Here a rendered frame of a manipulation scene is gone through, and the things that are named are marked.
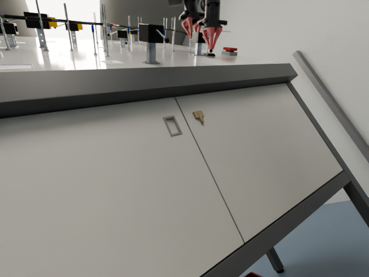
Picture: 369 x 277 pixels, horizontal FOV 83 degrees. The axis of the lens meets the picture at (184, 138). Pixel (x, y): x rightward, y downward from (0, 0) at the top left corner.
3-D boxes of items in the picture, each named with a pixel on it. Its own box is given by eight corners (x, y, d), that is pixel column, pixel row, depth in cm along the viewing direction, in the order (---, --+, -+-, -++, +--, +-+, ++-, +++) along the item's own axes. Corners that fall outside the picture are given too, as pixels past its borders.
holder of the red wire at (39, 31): (12, 45, 75) (3, 10, 70) (55, 46, 80) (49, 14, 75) (8, 46, 71) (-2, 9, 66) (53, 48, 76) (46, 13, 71)
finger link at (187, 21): (182, 40, 95) (180, 19, 94) (196, 42, 98) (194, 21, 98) (189, 34, 89) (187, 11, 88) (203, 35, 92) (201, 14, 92)
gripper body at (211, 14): (196, 27, 82) (196, 5, 79) (218, 29, 86) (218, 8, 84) (205, 23, 76) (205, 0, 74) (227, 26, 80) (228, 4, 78)
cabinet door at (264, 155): (345, 169, 75) (286, 81, 86) (247, 242, 46) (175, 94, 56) (338, 171, 78) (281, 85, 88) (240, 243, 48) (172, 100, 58)
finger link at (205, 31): (200, 49, 85) (201, 23, 82) (215, 50, 88) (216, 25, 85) (209, 48, 79) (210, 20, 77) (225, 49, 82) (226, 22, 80)
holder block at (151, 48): (159, 68, 53) (160, 24, 49) (139, 61, 62) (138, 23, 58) (174, 67, 56) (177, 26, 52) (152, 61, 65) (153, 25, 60)
